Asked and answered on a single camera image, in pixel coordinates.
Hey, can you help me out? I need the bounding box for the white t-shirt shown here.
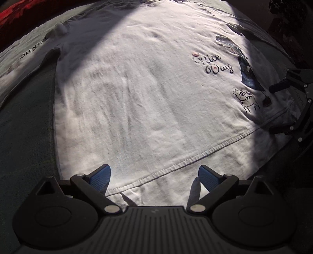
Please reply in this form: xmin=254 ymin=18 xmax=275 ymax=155
xmin=1 ymin=1 xmax=300 ymax=206

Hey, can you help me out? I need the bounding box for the green plaid bed sheet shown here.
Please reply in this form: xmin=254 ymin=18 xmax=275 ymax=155
xmin=0 ymin=0 xmax=294 ymax=254

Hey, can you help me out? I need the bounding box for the red duvet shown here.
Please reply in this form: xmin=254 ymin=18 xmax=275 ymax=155
xmin=1 ymin=0 xmax=43 ymax=27

